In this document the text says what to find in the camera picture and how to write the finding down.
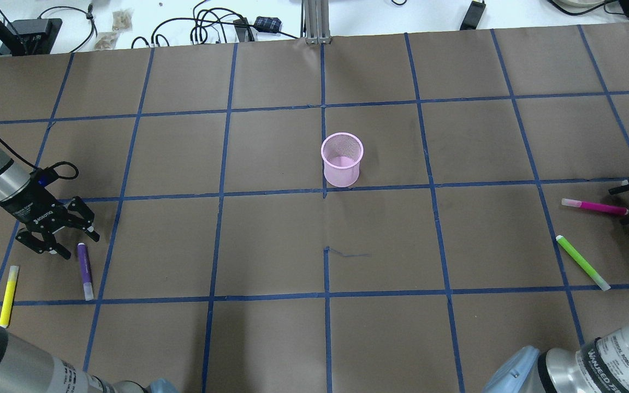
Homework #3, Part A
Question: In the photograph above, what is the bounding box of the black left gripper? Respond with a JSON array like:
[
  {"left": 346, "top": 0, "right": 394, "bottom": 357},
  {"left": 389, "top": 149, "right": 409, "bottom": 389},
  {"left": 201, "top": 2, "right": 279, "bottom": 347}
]
[{"left": 15, "top": 198, "right": 100, "bottom": 260}]

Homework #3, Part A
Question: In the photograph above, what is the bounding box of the purple marker pen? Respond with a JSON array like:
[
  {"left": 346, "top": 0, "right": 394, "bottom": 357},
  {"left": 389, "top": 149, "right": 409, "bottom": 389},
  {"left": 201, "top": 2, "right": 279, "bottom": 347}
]
[{"left": 76, "top": 243, "right": 95, "bottom": 301}]

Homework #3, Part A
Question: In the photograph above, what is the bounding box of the pink marker pen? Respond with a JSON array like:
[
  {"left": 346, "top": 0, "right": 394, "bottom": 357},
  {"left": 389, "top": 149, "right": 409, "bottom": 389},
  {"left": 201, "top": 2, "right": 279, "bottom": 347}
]
[{"left": 561, "top": 198, "right": 629, "bottom": 216}]

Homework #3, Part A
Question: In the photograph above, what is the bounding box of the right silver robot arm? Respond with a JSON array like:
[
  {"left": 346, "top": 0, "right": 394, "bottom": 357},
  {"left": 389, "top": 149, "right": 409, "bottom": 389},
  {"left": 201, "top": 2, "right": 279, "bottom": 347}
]
[{"left": 482, "top": 176, "right": 629, "bottom": 392}]

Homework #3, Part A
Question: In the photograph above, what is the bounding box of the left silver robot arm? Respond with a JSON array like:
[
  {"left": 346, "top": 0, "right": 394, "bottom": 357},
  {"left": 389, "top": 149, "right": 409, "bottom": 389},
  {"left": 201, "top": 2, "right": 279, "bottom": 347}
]
[{"left": 0, "top": 137, "right": 100, "bottom": 259}]

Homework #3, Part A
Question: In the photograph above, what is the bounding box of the pink mesh cup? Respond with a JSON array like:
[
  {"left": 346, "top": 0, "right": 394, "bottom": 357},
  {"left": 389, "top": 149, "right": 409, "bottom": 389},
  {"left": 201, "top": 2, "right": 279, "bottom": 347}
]
[{"left": 321, "top": 132, "right": 364, "bottom": 188}]

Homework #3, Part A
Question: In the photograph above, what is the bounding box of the green marker pen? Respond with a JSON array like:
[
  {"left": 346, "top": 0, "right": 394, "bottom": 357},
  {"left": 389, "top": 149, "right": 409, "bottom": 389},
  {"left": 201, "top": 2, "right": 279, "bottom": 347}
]
[{"left": 556, "top": 235, "right": 611, "bottom": 291}]

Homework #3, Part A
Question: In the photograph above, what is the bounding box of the yellow marker pen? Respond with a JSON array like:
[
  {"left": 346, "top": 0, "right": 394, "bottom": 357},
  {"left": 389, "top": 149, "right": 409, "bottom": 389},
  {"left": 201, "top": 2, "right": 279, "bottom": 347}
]
[{"left": 0, "top": 265, "right": 20, "bottom": 329}]

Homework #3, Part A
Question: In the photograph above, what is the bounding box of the black power adapter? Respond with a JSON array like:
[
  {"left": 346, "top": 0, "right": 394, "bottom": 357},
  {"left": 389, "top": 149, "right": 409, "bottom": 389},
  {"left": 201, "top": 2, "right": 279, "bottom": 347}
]
[{"left": 459, "top": 1, "right": 486, "bottom": 31}]

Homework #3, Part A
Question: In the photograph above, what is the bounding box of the aluminium frame post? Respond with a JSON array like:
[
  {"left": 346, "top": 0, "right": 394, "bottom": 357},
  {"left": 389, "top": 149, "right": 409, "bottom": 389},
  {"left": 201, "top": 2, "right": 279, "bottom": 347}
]
[{"left": 300, "top": 0, "right": 331, "bottom": 45}]

